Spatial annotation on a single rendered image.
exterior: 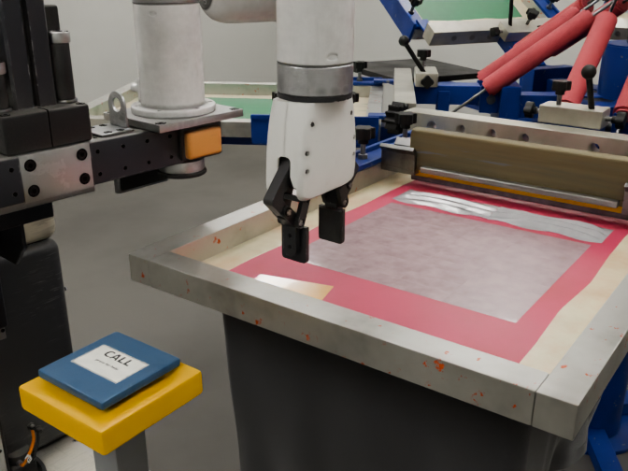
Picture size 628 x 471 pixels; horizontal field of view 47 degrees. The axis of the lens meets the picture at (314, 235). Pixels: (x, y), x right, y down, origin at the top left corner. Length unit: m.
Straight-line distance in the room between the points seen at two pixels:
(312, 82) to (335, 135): 0.06
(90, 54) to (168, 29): 4.27
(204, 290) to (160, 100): 0.32
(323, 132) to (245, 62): 5.74
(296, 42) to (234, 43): 5.64
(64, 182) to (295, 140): 0.40
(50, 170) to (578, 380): 0.67
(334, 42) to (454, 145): 0.65
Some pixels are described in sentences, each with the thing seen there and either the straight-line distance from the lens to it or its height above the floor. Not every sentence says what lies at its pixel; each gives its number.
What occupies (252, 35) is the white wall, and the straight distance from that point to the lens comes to 6.49.
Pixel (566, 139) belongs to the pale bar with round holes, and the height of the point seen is 1.03.
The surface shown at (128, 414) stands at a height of 0.95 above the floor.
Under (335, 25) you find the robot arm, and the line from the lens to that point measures 0.68.
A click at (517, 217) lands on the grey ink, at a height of 0.96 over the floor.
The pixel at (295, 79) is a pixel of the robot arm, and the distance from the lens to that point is 0.69.
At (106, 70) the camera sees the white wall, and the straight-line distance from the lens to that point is 5.40.
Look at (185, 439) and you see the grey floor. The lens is 2.27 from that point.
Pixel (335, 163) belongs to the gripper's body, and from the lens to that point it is 0.73.
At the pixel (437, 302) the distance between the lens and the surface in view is 0.90.
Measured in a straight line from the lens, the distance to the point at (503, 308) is 0.90.
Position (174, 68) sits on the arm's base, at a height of 1.20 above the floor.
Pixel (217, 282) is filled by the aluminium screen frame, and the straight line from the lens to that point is 0.86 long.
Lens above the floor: 1.35
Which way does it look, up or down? 21 degrees down
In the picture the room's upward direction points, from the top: straight up
